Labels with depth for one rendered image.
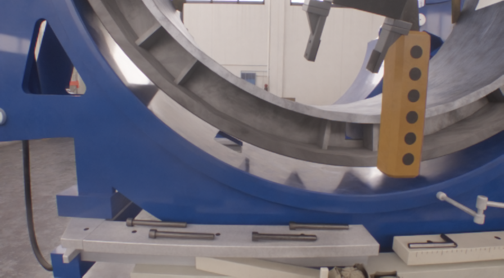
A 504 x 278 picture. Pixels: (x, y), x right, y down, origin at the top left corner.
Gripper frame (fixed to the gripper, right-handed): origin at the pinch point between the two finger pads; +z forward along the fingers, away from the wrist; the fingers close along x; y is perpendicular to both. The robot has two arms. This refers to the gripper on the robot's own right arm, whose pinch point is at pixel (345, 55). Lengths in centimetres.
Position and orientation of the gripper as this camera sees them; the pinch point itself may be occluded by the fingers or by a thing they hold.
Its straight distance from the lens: 51.5
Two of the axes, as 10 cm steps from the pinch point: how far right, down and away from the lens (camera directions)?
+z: -1.9, 8.6, 4.7
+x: 9.8, 1.1, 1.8
